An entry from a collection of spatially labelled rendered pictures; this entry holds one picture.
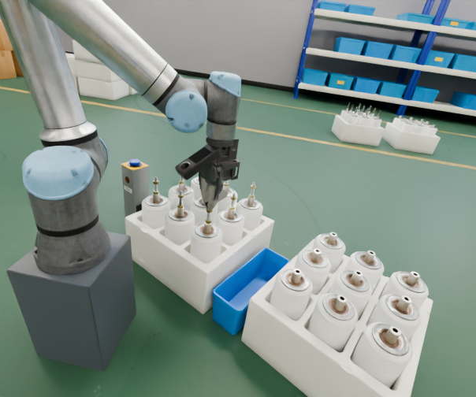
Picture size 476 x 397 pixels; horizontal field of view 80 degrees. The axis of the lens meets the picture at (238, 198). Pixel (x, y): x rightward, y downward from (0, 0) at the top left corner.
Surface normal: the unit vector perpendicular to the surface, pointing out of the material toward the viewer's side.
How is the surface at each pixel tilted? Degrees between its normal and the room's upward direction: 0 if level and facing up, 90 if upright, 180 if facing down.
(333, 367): 90
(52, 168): 8
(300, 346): 90
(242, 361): 0
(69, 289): 90
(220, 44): 90
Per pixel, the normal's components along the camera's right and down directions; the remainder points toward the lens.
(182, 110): 0.22, 0.50
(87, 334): -0.14, 0.47
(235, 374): 0.13, -0.86
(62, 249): 0.22, 0.22
